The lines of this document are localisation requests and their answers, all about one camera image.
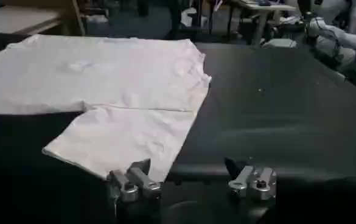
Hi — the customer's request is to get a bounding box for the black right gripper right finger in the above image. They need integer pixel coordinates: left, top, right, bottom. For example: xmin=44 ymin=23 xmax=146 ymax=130
xmin=224 ymin=157 xmax=277 ymax=201

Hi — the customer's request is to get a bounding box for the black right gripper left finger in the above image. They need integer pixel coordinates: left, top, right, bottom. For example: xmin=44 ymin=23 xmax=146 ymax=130
xmin=106 ymin=158 xmax=162 ymax=203

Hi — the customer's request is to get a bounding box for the white t-shirt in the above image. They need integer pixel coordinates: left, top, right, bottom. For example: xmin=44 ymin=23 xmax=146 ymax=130
xmin=0 ymin=33 xmax=212 ymax=183

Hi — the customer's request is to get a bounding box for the light wooden table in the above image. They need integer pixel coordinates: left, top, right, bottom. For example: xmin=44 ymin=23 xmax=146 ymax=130
xmin=226 ymin=0 xmax=298 ymax=49

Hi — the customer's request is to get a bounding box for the pale wooden desk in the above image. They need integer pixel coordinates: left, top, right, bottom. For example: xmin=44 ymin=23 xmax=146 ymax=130
xmin=0 ymin=0 xmax=86 ymax=37

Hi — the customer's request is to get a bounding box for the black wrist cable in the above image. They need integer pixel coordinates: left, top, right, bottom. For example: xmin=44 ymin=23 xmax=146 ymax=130
xmin=304 ymin=18 xmax=343 ymax=59

